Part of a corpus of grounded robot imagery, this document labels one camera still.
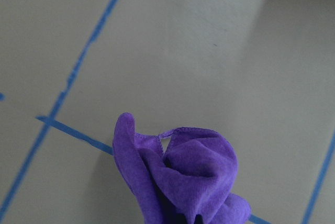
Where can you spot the purple towel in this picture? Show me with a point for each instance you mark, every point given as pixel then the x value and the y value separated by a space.
pixel 184 175

